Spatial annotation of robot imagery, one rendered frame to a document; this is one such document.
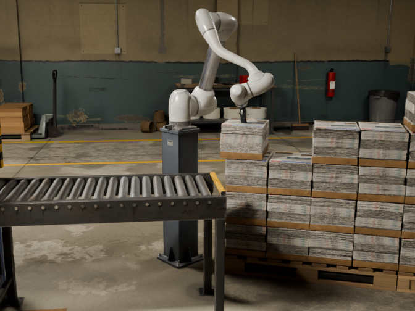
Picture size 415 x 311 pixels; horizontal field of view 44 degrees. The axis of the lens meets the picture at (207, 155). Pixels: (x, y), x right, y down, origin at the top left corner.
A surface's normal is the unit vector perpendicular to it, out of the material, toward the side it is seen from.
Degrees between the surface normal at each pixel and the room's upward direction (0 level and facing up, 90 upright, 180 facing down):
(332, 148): 90
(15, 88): 90
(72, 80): 90
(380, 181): 90
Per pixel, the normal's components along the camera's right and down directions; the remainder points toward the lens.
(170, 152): -0.73, 0.14
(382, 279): -0.23, 0.20
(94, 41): 0.13, 0.21
